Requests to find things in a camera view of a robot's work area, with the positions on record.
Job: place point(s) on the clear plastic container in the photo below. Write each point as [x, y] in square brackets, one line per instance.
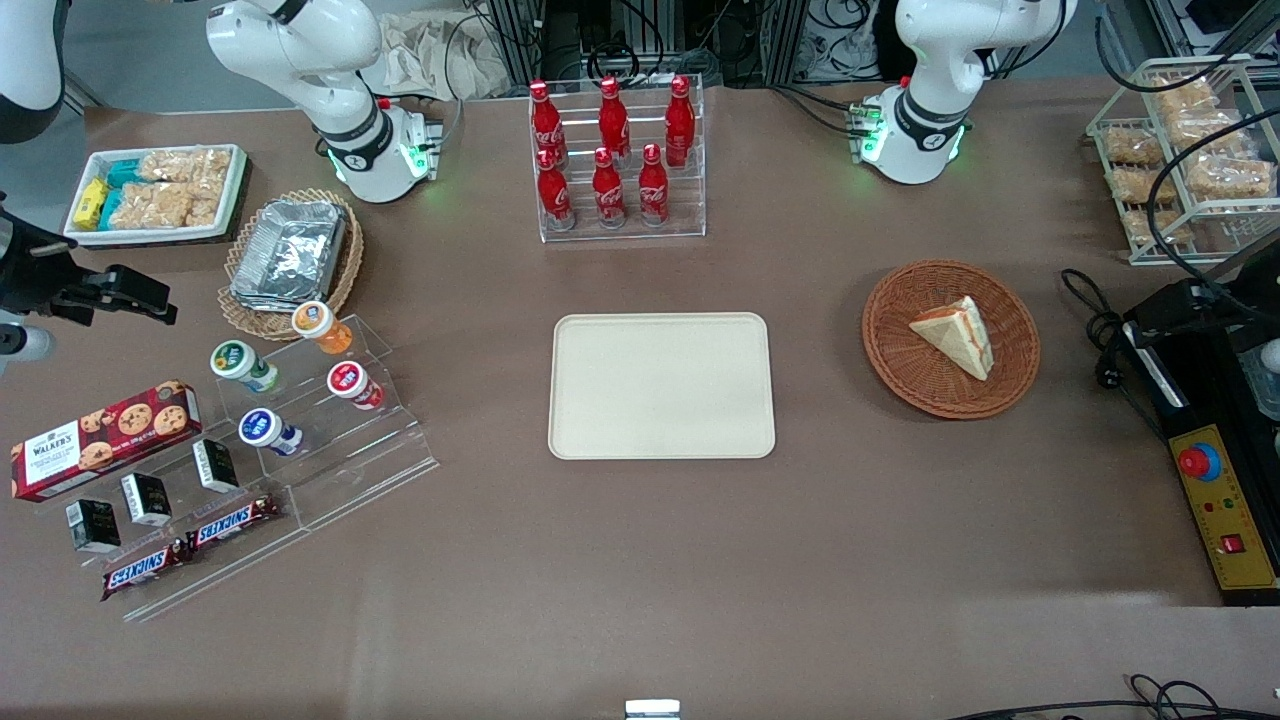
[1262, 398]

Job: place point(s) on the beige rectangular tray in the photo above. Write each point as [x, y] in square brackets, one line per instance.
[660, 385]

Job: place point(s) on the crumpled beige cloth bag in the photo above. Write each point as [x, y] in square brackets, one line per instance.
[430, 55]

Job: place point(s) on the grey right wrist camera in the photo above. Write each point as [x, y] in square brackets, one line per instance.
[25, 345]

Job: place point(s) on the clear acrylic stepped display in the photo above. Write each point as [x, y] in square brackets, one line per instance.
[340, 470]

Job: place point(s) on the white rectangular snack tray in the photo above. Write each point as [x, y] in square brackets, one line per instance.
[235, 185]

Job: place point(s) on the red lid yogurt cup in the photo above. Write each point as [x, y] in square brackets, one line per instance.
[350, 382]

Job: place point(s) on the clear acrylic bottle rack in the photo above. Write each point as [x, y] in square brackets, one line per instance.
[690, 205]

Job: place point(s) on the tan oval wicker basket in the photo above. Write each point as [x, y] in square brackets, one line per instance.
[345, 270]

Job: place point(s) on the orange lid yogurt cup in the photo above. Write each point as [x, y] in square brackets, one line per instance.
[318, 325]

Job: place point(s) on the stacked aluminium foil containers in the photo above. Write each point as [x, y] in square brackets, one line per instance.
[290, 250]

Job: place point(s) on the small silver metal bracket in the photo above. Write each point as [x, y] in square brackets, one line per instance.
[652, 710]

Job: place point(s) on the black control box yellow panel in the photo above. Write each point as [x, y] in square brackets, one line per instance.
[1225, 500]

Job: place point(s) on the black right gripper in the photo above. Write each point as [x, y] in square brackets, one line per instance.
[38, 279]

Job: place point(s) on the blue lid yogurt cup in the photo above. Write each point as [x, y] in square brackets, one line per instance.
[264, 430]

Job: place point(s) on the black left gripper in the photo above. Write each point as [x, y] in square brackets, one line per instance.
[1226, 302]

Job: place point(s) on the teal snack pack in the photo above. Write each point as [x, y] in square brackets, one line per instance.
[125, 173]
[110, 208]

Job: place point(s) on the rice cracker pack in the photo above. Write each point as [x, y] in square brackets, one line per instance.
[205, 205]
[185, 165]
[148, 207]

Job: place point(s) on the brown round wicker basket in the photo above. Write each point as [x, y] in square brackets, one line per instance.
[900, 350]

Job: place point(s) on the red cola bottle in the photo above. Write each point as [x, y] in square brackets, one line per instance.
[544, 118]
[608, 192]
[653, 188]
[680, 122]
[554, 195]
[613, 115]

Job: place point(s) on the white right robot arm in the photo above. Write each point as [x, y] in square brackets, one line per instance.
[300, 60]

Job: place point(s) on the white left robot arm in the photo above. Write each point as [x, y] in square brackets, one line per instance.
[930, 90]

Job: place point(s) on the triangular sandwich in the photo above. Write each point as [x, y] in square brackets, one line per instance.
[950, 330]

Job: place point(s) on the yellow snack pack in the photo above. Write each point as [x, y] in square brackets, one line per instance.
[90, 203]

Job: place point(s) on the red Walkers cookie box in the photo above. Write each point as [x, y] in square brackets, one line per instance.
[100, 440]

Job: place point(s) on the small black box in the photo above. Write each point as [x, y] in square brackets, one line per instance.
[146, 499]
[93, 526]
[215, 465]

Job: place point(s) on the clear wrapped cracker pack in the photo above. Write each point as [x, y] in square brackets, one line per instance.
[1185, 97]
[1230, 178]
[1142, 186]
[1205, 130]
[1132, 146]
[1150, 228]

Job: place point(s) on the green lid yogurt cup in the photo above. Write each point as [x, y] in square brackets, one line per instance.
[238, 362]

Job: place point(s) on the Snickers chocolate bar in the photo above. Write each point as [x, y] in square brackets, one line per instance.
[232, 522]
[143, 570]

